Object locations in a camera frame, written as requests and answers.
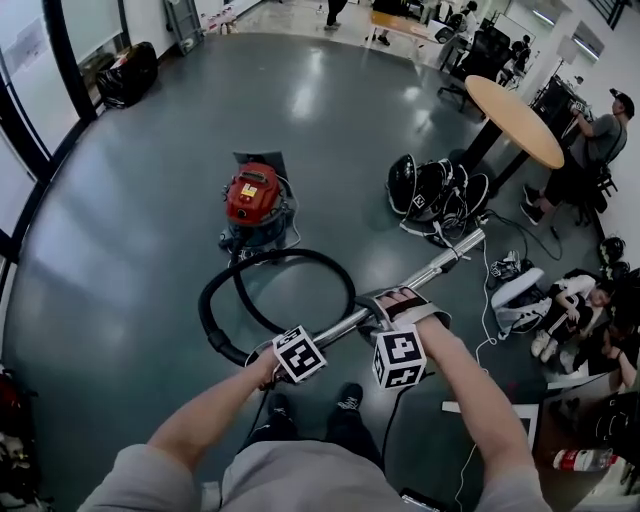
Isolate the person's leg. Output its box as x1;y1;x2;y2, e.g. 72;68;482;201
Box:
243;414;302;454
324;407;387;469

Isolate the red-topped canister vacuum cleaner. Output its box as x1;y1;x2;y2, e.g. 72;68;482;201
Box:
218;160;297;262

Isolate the white floor cable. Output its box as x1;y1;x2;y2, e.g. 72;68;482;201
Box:
452;238;500;509

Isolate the black helmet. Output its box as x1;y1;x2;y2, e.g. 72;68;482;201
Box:
464;172;491;214
386;153;420;215
598;236;630;279

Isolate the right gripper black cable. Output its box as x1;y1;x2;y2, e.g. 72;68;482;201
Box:
381;384;403;469

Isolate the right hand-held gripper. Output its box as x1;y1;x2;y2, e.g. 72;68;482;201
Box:
354;284;454;390

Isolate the person's left leg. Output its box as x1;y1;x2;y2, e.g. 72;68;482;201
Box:
243;414;302;454

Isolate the black framed glass door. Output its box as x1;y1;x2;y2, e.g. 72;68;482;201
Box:
0;0;126;251

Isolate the black office chair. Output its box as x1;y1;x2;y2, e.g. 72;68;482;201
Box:
438;27;512;110

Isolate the person's right hand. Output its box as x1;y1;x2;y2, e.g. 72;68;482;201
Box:
377;287;420;314

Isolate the black garbage bag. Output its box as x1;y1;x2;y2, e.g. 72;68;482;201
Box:
94;42;160;110

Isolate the person's right forearm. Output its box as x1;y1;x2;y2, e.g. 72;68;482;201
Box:
422;319;535;489

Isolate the person's right black shoe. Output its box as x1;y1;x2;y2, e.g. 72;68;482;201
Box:
336;382;365;412

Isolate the silver vacuum wand tube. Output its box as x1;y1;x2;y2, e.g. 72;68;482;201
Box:
305;228;487;351

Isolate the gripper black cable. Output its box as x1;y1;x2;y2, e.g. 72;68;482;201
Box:
238;384;274;451
381;384;403;469

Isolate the grey platform trolley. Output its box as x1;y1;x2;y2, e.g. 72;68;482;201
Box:
163;0;207;56

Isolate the person's right leg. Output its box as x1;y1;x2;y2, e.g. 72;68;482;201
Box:
324;407;387;469

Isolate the black backpack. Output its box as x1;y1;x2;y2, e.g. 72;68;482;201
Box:
407;159;470;236

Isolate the low wooden bench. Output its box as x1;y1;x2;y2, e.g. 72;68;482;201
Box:
368;9;437;42

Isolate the person's left forearm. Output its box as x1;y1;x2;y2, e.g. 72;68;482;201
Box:
147;349;281;484

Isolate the round wooden table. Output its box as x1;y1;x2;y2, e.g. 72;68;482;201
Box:
463;74;566;204

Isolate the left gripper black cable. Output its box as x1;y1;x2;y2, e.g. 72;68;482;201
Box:
238;384;274;451

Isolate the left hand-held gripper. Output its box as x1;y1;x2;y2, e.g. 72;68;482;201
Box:
246;324;330;389

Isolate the black vacuum hose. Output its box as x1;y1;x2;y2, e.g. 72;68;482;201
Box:
198;247;357;370

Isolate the clear bottle with red label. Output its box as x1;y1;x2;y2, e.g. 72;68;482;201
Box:
553;448;620;474

